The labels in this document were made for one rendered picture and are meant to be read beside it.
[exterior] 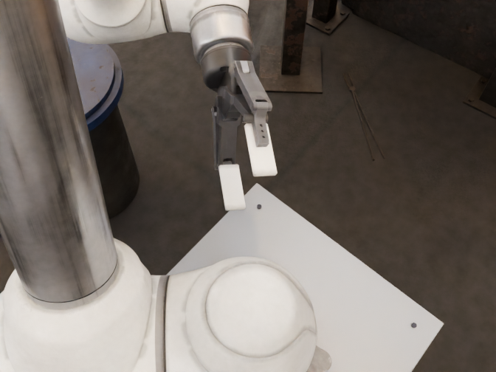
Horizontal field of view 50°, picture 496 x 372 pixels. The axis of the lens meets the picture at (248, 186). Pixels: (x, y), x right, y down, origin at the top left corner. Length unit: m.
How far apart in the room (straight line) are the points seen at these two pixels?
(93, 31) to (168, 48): 1.04
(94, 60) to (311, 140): 0.68
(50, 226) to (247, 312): 0.22
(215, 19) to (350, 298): 0.48
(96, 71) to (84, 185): 0.74
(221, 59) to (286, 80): 0.98
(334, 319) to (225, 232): 0.23
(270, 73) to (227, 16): 0.97
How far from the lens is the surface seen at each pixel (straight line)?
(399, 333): 0.89
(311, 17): 1.96
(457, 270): 1.48
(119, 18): 0.80
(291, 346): 0.59
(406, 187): 1.56
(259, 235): 0.91
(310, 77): 1.75
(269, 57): 1.80
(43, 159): 0.46
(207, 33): 0.79
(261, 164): 0.66
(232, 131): 0.80
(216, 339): 0.58
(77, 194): 0.49
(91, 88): 1.18
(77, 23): 0.85
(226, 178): 0.79
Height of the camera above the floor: 1.27
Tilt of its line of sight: 58 degrees down
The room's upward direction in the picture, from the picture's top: straight up
